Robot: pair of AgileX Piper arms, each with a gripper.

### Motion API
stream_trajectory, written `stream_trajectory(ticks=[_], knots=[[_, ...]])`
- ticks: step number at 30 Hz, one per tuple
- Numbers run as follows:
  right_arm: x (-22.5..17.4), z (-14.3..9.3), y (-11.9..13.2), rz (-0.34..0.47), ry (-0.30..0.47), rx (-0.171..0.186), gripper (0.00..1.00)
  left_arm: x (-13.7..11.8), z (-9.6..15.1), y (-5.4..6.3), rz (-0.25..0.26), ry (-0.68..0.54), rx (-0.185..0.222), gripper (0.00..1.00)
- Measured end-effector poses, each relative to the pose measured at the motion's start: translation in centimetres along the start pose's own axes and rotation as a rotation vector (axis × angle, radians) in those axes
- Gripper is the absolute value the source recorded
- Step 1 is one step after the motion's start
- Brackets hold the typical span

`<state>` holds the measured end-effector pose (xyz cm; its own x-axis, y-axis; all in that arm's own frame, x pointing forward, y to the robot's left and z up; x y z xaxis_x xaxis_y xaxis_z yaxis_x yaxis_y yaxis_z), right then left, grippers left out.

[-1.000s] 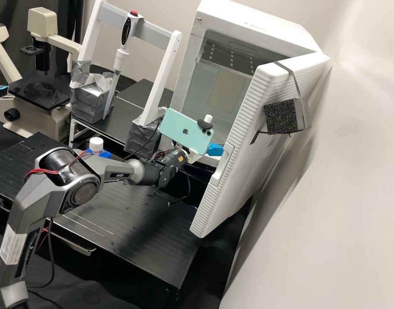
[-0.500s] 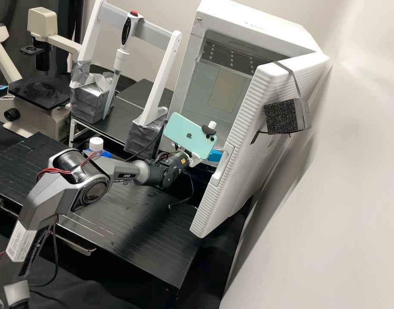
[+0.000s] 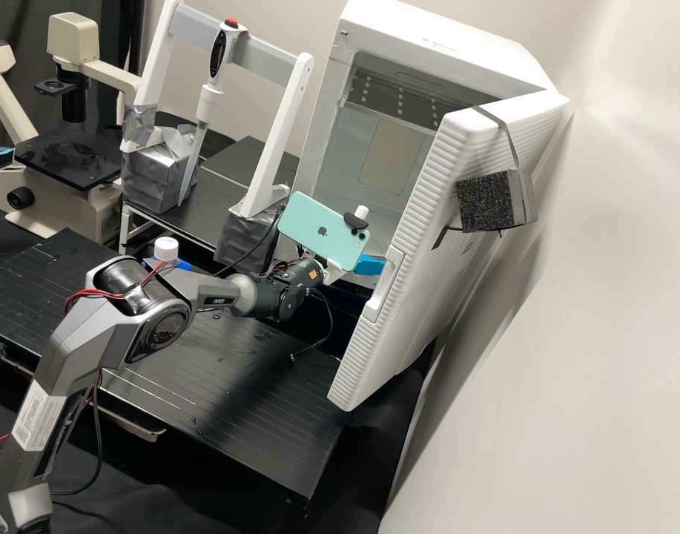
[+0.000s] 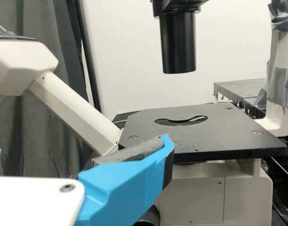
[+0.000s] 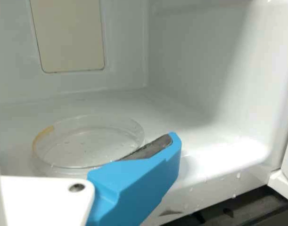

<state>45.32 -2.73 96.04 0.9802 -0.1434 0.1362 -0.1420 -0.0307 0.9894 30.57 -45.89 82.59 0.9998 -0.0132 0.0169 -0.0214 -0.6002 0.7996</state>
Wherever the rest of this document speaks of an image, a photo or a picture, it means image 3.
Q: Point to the black platform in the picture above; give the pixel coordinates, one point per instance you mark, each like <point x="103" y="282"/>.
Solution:
<point x="217" y="189"/>
<point x="250" y="389"/>

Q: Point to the white-capped bottle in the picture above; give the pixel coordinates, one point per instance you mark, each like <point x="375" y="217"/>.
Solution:
<point x="166" y="246"/>

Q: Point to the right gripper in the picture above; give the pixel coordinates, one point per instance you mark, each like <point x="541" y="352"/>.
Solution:
<point x="333" y="273"/>

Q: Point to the right wrist camera phone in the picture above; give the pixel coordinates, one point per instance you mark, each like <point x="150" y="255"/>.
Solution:
<point x="323" y="228"/>

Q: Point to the white pipette stand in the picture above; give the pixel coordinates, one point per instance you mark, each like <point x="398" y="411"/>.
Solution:
<point x="273" y="150"/>

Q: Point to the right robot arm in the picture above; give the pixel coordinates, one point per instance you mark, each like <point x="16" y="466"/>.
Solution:
<point x="78" y="356"/>

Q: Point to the white incubator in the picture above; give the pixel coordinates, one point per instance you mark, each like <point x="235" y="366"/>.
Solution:
<point x="456" y="44"/>

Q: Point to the cream microscope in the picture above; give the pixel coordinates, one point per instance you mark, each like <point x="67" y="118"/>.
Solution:
<point x="56" y="183"/>

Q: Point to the pipette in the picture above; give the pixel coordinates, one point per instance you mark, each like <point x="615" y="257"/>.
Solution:
<point x="220" y="50"/>

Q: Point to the incubator door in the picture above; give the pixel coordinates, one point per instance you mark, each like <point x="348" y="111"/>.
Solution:
<point x="428" y="239"/>

